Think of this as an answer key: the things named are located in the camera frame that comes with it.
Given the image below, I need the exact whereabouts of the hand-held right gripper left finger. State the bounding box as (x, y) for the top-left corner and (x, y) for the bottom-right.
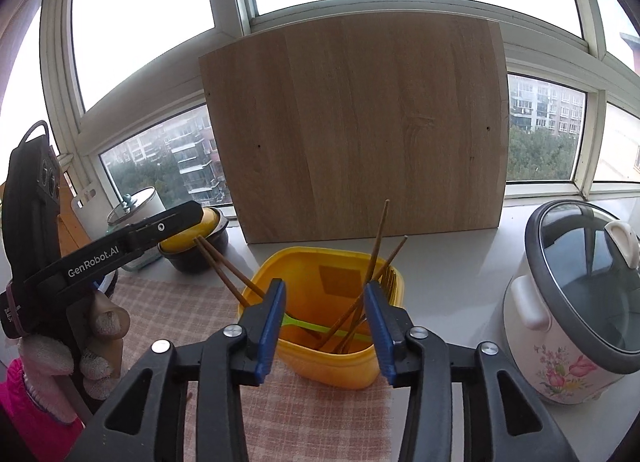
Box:
(75, 278), (287, 462)

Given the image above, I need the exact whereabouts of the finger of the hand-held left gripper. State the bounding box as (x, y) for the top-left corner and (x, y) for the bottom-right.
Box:
(122, 201), (205, 263)

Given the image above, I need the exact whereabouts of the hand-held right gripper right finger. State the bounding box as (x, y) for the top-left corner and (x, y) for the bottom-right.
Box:
(363, 281), (581, 462)

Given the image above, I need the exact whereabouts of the green plastic spoon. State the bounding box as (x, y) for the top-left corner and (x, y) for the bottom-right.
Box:
(280, 315), (371, 343)

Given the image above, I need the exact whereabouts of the yellow plastic container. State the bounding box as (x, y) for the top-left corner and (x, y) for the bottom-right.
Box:
(237, 246), (405, 389)

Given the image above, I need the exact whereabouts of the dark brown chopstick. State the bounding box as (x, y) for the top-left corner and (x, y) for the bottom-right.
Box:
(194, 236), (253, 309)
(202, 239), (267, 300)

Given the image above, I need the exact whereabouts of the person's left forearm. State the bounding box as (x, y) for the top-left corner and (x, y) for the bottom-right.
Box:
(0, 357), (86, 462)

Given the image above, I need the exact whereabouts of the person's left hand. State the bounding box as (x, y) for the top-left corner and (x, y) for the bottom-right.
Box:
(17, 291), (131, 424)

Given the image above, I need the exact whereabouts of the teal white pot glass lid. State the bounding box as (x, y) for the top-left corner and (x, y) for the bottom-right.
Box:
(106, 186), (167, 272)

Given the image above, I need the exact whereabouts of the pine plank board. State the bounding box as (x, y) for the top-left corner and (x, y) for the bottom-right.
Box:
(55, 169), (93, 258)

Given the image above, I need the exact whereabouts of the black casserole yellow lid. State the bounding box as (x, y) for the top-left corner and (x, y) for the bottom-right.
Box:
(158, 207), (231, 274)

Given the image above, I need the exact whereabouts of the white plastic cutting board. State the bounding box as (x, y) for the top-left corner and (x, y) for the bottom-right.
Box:
(70, 182), (110, 245)

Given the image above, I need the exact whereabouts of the checkered table cloth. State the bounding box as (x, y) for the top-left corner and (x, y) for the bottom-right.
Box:
(107, 275), (393, 462)

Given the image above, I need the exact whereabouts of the floral white rice cooker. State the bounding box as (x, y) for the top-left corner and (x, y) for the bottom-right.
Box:
(502, 199), (640, 405)

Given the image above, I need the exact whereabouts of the large light wooden board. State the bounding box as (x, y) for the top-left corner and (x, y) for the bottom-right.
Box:
(198, 11), (511, 244)

